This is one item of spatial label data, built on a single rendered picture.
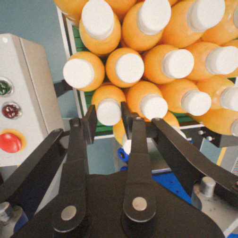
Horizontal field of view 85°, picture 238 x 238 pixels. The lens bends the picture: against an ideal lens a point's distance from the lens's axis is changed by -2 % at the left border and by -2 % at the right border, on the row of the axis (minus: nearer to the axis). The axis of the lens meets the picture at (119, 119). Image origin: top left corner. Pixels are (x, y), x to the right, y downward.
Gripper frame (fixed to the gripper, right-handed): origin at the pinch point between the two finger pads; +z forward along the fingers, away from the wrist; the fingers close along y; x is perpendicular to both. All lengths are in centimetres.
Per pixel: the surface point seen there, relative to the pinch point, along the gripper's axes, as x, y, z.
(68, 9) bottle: 15.6, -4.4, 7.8
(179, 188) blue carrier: -22.9, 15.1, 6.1
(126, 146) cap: -6.1, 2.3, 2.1
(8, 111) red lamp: 2.2, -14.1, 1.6
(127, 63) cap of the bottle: 6.9, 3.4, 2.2
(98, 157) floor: -90, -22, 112
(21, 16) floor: 52, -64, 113
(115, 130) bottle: -5.3, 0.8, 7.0
